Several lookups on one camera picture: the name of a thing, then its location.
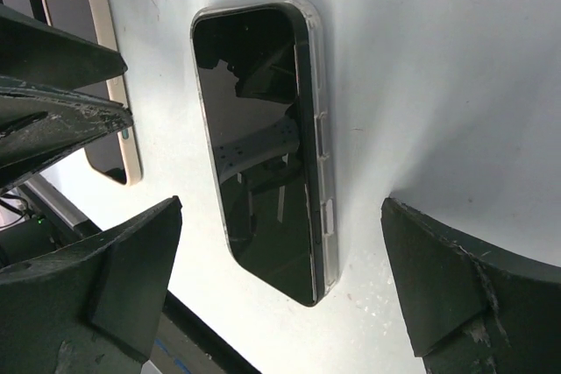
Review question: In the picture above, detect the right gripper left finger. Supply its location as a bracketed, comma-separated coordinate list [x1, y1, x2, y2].
[1, 196, 181, 373]

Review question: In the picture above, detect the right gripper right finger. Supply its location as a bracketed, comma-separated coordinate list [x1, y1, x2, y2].
[381, 198, 560, 373]

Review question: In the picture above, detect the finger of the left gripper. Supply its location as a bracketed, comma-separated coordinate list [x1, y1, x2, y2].
[1, 76, 133, 193]
[1, 5, 127, 89]

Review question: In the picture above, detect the beige phone case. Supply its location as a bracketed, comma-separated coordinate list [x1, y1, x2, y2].
[42, 0, 142, 186]

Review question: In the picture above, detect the clear magsafe phone case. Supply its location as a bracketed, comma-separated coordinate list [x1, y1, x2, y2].
[188, 0, 342, 308]

